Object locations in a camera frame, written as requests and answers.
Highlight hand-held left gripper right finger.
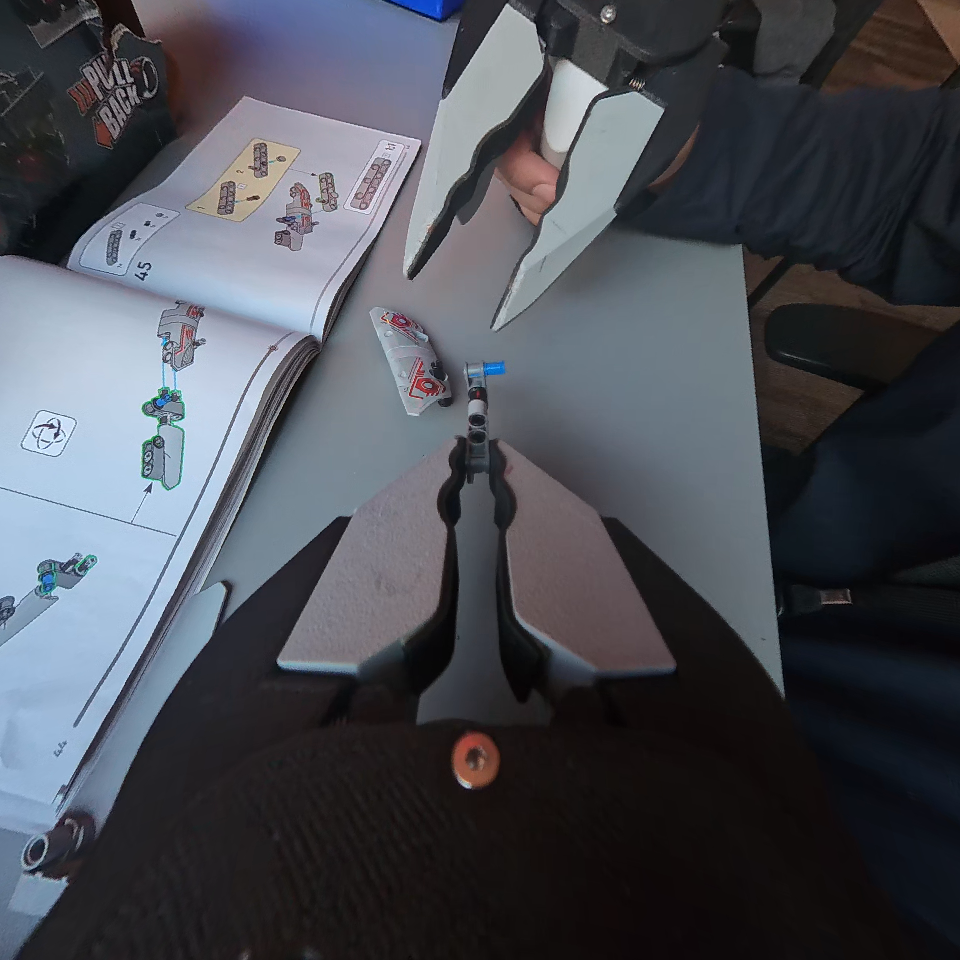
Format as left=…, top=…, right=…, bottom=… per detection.
left=491, top=438, right=678, bottom=705

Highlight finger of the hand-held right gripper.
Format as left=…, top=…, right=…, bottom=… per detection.
left=403, top=3, right=547, bottom=282
left=491, top=84, right=666, bottom=333

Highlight grey lego beam assembly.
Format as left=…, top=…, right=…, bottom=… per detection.
left=369, top=306, right=453, bottom=418
left=461, top=360, right=511, bottom=483

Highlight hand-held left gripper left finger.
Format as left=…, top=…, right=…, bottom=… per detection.
left=277, top=437, right=461, bottom=695

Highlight person's right forearm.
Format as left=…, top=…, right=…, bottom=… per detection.
left=622, top=67, right=960, bottom=301

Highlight person's legs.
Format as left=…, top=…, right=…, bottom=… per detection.
left=772, top=322, right=960, bottom=960

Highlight black chair armrest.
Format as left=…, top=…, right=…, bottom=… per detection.
left=765, top=302, right=927, bottom=391

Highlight dark lego set box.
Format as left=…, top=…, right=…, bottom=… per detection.
left=0, top=0, right=180, bottom=264

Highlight lego instruction booklet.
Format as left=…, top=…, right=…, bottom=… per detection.
left=0, top=96, right=423, bottom=834

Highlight person's right hand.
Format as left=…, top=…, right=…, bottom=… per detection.
left=498, top=138, right=562, bottom=226

